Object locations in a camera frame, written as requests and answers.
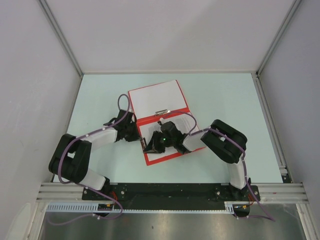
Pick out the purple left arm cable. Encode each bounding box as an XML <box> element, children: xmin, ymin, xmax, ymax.
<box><xmin>47</xmin><ymin>93</ymin><xmax>133</xmax><ymax>226</ymax></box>

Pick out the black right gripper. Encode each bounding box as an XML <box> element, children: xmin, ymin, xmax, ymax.
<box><xmin>143</xmin><ymin>131</ymin><xmax>175</xmax><ymax>154</ymax></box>

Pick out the white slotted cable duct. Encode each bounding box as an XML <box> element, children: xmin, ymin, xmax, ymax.
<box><xmin>46</xmin><ymin>202</ymin><xmax>240</xmax><ymax>214</ymax></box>

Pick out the metal folder clip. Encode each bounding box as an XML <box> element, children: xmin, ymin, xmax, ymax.
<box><xmin>140</xmin><ymin>137</ymin><xmax>147</xmax><ymax>151</ymax></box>
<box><xmin>155</xmin><ymin>109</ymin><xmax>171</xmax><ymax>116</ymax></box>

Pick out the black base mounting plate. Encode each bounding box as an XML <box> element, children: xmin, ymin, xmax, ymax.
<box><xmin>81</xmin><ymin>182</ymin><xmax>261</xmax><ymax>201</ymax></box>

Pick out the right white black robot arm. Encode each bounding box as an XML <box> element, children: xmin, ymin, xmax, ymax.
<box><xmin>143</xmin><ymin>119</ymin><xmax>251</xmax><ymax>201</ymax></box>

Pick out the aluminium frame rail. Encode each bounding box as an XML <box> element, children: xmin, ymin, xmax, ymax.
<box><xmin>36</xmin><ymin>182</ymin><xmax>309</xmax><ymax>204</ymax></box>

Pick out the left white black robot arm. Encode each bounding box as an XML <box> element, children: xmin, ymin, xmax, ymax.
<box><xmin>48</xmin><ymin>109</ymin><xmax>141</xmax><ymax>200</ymax></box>

